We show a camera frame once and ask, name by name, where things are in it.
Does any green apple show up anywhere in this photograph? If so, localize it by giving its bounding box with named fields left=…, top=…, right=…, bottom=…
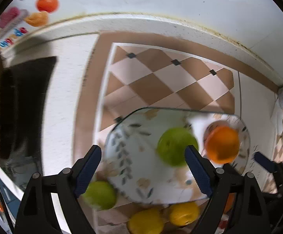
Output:
left=156, top=127, right=199, bottom=167
left=82, top=181, right=117, bottom=210

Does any orange mandarin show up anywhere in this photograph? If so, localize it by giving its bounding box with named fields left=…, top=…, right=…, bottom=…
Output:
left=205, top=126, right=240, bottom=164
left=223, top=193, right=236, bottom=214

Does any yellow lemon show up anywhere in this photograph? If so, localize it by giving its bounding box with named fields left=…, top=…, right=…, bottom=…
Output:
left=127, top=208, right=165, bottom=234
left=168, top=201, right=200, bottom=227

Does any floral white glass plate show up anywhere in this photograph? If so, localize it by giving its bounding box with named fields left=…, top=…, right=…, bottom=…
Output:
left=103, top=107, right=251, bottom=204

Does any black gas stove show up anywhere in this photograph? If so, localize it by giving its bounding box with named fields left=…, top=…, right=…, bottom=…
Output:
left=0, top=56, right=57, bottom=191

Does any checkered brown counter mat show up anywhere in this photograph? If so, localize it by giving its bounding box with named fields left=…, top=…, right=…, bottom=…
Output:
left=72, top=31, right=279, bottom=234

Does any colourful fruit wall sticker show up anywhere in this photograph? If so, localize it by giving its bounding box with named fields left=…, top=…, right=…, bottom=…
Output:
left=0, top=0, right=60, bottom=51

